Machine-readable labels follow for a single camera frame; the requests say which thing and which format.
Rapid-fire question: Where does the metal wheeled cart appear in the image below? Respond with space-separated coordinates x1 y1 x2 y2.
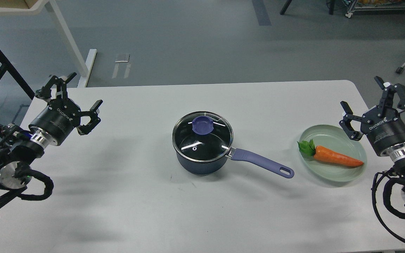
340 0 405 19

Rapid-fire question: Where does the glass lid purple knob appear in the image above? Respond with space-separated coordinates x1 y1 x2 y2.
172 111 234 163

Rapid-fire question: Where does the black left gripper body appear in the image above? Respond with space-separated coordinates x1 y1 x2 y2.
29 99 81 146

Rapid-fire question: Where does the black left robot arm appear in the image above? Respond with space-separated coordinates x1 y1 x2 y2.
0 72 103 208

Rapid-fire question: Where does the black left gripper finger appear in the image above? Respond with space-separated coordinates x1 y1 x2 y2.
72 100 103 136
35 72 77 103

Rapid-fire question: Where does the white desk frame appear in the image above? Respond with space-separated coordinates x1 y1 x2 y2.
0 0 98 88

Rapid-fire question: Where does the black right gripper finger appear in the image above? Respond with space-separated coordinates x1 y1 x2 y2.
339 101 372 141
374 76 405 113

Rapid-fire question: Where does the orange toy carrot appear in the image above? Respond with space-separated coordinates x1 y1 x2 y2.
297 139 364 168

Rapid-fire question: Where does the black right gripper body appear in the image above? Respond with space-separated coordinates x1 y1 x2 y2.
361 107 405 157

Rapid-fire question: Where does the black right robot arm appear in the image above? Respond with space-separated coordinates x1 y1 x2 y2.
339 76 405 244

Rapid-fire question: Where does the dark blue saucepan purple handle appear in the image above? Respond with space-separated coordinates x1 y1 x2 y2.
172 111 295 179

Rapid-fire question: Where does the pale green plate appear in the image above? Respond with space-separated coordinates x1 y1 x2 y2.
297 125 367 183

